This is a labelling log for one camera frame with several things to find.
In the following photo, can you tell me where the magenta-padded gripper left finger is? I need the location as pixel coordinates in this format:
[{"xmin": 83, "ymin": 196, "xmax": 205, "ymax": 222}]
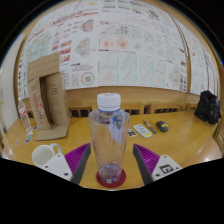
[{"xmin": 41, "ymin": 142, "xmax": 92, "ymax": 186}]

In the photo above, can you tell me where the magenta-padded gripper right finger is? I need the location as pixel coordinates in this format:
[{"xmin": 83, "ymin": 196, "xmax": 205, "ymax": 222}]
[{"xmin": 132, "ymin": 143, "xmax": 184, "ymax": 186}]

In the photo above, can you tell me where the clear plastic bottle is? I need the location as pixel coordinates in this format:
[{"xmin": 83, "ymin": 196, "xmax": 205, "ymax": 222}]
[{"xmin": 88, "ymin": 92, "xmax": 131, "ymax": 185}]

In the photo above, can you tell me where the small red-labelled water bottle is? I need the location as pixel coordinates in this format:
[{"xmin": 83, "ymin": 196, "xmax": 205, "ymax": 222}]
[{"xmin": 17, "ymin": 96, "xmax": 32, "ymax": 132}]

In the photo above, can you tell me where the white ceramic mug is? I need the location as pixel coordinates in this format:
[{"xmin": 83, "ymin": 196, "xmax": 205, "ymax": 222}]
[{"xmin": 31, "ymin": 142, "xmax": 63, "ymax": 168}]

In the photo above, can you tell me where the white remote control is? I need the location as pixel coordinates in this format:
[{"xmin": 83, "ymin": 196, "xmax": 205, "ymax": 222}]
[{"xmin": 132, "ymin": 123, "xmax": 153, "ymax": 139}]

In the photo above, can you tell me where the small black device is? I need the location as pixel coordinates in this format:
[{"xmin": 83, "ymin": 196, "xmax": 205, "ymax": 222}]
[{"xmin": 155, "ymin": 120, "xmax": 170, "ymax": 133}]

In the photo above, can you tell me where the dark pen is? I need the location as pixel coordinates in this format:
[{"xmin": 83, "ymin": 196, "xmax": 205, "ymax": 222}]
[{"xmin": 142, "ymin": 119, "xmax": 158, "ymax": 135}]

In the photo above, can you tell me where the flat round red coaster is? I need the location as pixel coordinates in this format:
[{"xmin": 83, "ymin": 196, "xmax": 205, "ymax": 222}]
[{"xmin": 96, "ymin": 168, "xmax": 127, "ymax": 189}]

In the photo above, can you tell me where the row of wooden chairs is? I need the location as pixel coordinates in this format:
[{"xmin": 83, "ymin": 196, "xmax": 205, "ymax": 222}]
[{"xmin": 24, "ymin": 101, "xmax": 199, "ymax": 118}]

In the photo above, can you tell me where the brown cardboard box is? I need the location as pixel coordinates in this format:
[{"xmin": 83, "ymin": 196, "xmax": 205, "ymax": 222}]
[{"xmin": 26, "ymin": 52, "xmax": 72, "ymax": 142}]

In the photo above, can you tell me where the black bag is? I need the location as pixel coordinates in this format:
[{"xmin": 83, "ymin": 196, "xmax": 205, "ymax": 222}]
[{"xmin": 194, "ymin": 89, "xmax": 223, "ymax": 126}]

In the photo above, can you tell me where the narrow printed wall poster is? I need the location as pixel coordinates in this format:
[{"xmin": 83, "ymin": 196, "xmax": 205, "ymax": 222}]
[{"xmin": 173, "ymin": 16, "xmax": 221, "ymax": 101}]

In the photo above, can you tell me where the large printed wall poster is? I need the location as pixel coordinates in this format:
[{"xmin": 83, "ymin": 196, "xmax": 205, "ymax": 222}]
[{"xmin": 18, "ymin": 0, "xmax": 189, "ymax": 99}]

